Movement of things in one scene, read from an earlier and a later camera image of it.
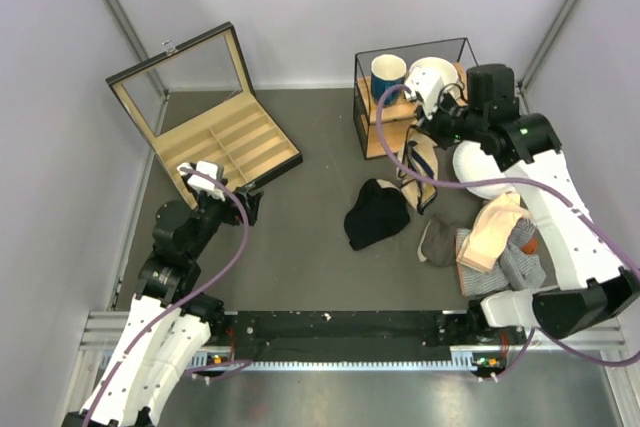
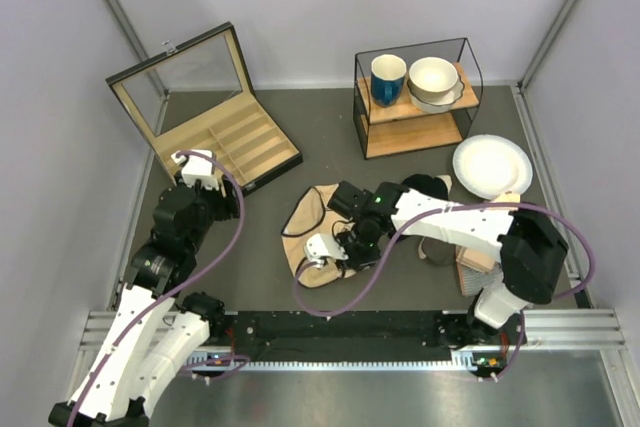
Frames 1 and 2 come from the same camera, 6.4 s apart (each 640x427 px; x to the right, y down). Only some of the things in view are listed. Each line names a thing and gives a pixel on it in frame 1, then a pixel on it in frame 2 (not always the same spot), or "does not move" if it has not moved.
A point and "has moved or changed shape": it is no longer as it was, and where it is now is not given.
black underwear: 376,212 has moved or changed shape
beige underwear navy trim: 421,152 to 309,214
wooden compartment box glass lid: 198,102 does not move
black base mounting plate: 357,336 does not move
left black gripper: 249,200 to 229,206
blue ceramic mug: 387,70 does not move
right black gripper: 430,125 to 355,261
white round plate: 472,164 does not move
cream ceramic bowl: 447,71 does not move
